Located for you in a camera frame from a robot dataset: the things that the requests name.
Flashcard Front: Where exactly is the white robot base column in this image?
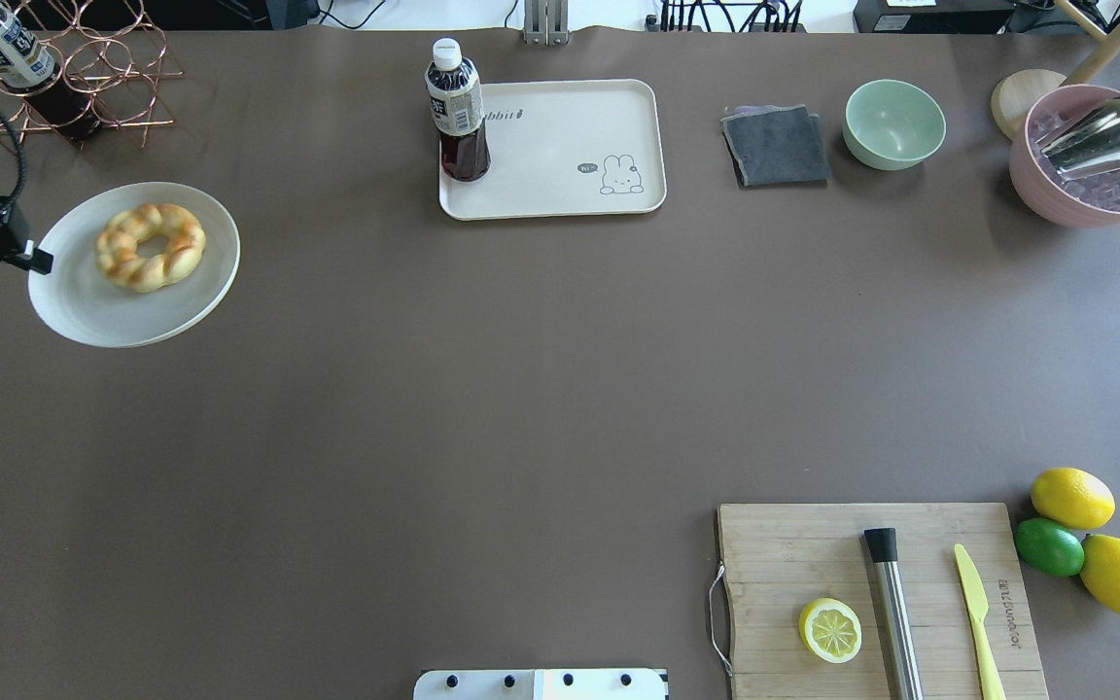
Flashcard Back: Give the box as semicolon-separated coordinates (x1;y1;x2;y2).
412;666;670;699

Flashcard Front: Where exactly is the cream rabbit tray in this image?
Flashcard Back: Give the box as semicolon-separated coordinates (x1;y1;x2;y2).
438;80;668;221

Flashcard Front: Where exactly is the tea bottle on tray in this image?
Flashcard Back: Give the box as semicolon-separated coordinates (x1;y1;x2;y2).
424;37;489;181

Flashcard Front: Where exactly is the twisted glazed donut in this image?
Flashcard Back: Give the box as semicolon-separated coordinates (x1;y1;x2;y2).
96;203;206;293

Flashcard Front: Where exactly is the grey folded cloth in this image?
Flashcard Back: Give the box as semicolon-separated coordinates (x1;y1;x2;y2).
720;105;831;187

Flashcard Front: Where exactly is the wooden cutting board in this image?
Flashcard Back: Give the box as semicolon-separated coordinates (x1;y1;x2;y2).
718;504;1048;699

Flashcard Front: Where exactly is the steel muddler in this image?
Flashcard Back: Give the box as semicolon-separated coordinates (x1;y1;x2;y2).
862;528;925;699

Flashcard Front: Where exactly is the half lemon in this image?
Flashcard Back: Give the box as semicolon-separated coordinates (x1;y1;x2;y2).
797;597;862;664

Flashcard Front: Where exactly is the mint green bowl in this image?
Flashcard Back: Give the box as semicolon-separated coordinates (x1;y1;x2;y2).
843;80;948;171

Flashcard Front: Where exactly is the black device on table edge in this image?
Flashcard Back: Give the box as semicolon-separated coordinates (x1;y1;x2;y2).
852;1;1015;35

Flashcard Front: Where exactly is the white plate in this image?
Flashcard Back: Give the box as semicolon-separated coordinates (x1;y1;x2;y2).
28;181;240;347

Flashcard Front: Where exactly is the green lime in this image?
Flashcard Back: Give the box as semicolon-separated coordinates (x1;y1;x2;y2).
1014;517;1085;578

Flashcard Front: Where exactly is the yellow lemon far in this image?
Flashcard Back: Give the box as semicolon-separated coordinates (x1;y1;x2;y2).
1030;467;1116;529

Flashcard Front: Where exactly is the yellow plastic knife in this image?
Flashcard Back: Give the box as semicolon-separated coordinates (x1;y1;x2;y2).
953;543;1007;699

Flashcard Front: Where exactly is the pink bowl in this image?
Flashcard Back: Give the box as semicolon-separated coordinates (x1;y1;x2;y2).
1010;85;1120;228

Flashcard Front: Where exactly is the metal ice scoop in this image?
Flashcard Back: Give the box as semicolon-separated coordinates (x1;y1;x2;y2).
1040;96;1120;181

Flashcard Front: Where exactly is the tea bottle in rack upper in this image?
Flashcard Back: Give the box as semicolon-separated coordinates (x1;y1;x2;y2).
0;1;103;142

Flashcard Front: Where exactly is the aluminium frame post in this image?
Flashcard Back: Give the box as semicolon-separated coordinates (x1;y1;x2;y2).
523;0;570;46

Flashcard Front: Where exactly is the copper wire bottle rack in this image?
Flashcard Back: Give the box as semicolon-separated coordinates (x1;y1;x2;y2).
0;1;184;144

